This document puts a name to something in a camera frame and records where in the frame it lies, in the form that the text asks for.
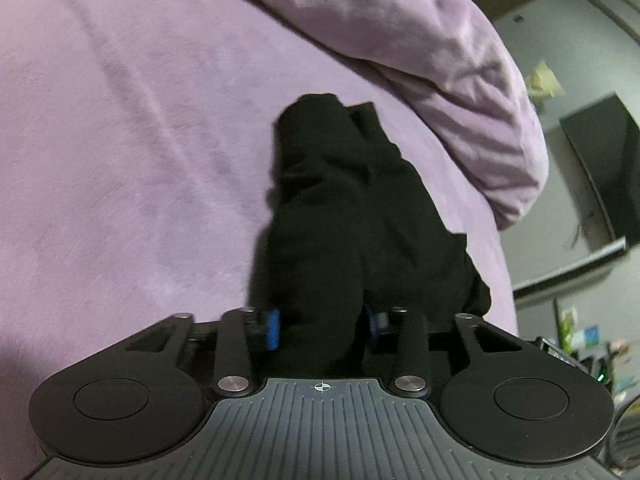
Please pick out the purple fuzzy bed blanket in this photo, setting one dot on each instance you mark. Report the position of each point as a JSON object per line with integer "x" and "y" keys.
{"x": 136, "y": 157}

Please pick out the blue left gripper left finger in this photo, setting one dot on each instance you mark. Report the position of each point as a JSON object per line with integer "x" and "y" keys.
{"x": 272, "y": 329}

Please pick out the black wall television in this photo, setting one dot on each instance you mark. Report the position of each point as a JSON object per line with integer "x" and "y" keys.
{"x": 605, "y": 137}

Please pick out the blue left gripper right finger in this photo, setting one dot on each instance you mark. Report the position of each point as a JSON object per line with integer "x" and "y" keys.
{"x": 379, "y": 323}

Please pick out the purple crumpled duvet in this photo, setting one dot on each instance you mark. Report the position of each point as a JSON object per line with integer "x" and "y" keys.
{"x": 448, "y": 62}

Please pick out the black garment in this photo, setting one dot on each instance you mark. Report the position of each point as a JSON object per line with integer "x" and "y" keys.
{"x": 354, "y": 233}

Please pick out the dried flower bouquet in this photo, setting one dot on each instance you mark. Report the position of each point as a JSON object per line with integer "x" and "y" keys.
{"x": 542, "y": 84}

